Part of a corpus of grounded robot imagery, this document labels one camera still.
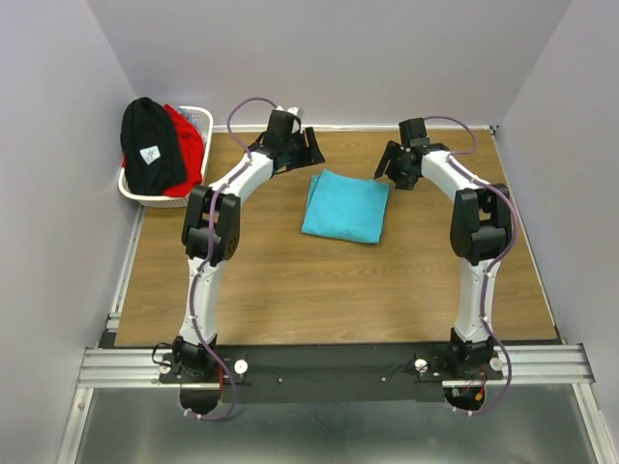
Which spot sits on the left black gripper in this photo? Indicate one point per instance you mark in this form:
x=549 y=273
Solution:
x=306 y=149

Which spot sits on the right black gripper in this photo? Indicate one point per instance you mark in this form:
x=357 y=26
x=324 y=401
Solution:
x=394 y=161

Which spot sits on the cyan t shirt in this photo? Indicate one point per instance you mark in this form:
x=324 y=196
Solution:
x=346 y=209

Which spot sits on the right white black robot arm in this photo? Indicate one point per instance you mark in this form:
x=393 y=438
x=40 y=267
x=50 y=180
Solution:
x=481 y=234

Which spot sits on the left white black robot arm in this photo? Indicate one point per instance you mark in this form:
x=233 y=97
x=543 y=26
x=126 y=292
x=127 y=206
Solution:
x=212 y=227

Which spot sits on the white plastic laundry basket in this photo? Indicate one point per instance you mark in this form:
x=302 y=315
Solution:
x=195 y=142

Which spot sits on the red t shirt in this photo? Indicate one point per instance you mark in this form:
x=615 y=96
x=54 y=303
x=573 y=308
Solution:
x=163 y=151

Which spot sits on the grey patterned garment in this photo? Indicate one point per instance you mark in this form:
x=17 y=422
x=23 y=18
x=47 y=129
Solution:
x=185 y=113

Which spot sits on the black t shirt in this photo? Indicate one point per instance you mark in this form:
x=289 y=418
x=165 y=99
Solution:
x=149 y=142

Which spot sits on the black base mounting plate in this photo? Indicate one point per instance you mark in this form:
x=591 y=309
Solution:
x=329 y=373

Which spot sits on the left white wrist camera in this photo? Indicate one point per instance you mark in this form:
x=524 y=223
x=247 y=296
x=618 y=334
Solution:
x=297 y=111

